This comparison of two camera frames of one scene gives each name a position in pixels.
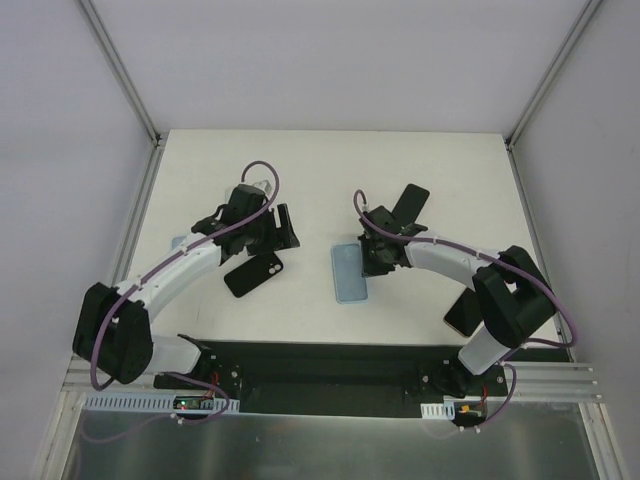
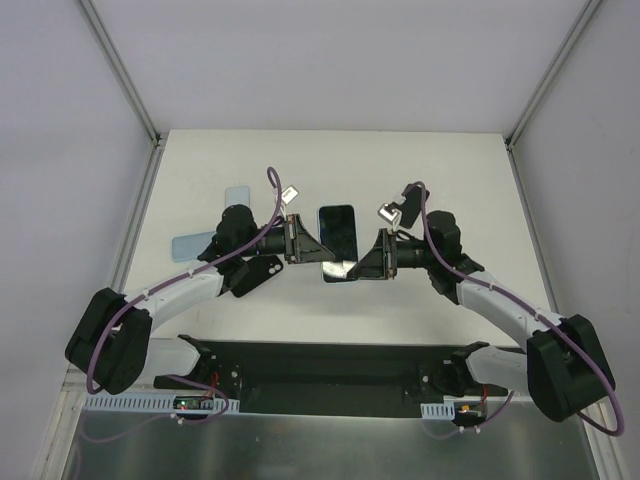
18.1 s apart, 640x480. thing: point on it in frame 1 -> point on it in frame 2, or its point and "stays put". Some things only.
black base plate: (336, 378) stays put
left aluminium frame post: (125, 79) stays put
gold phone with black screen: (465, 315) -> (337, 231)
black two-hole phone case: (257, 270) stays put
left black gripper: (275, 228) -> (291, 238)
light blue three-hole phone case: (350, 284) -> (338, 231)
